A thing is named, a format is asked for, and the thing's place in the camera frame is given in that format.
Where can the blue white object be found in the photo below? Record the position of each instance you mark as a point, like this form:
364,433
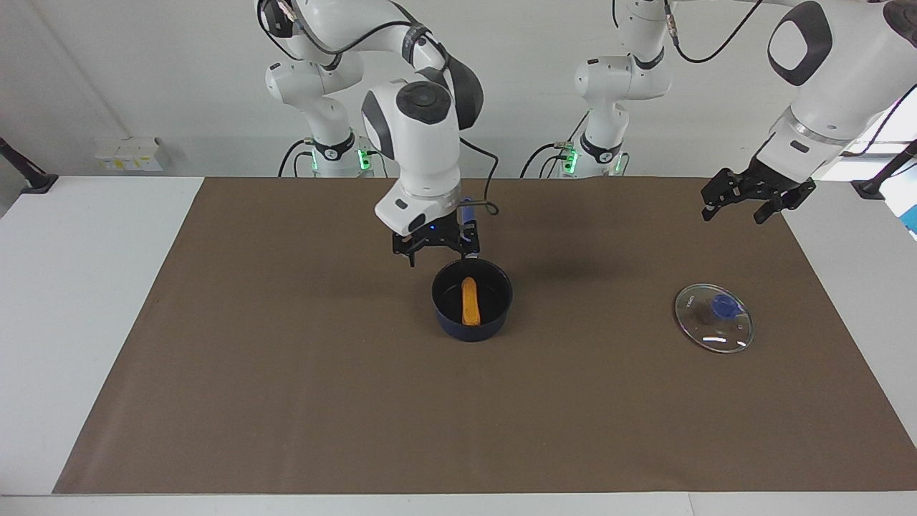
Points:
911,221

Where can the yellow corn cob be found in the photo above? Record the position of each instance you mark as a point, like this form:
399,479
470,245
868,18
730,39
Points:
471,301

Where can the glass lid with blue knob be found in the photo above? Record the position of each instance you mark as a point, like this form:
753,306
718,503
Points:
713,319

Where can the black table clamp mount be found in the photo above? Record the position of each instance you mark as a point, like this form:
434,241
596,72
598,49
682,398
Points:
36,180
870,188

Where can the white yellow socket box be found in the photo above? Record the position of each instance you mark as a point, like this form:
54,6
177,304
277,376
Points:
129,154

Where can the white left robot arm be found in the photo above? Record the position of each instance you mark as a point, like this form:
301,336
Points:
824,93

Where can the brown table mat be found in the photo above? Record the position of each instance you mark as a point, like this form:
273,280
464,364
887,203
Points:
286,358

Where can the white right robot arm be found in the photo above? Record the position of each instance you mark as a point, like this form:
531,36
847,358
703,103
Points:
423,143

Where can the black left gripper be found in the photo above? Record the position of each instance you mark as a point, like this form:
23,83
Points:
763,183

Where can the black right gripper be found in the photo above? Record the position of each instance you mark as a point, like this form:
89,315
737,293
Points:
437,231

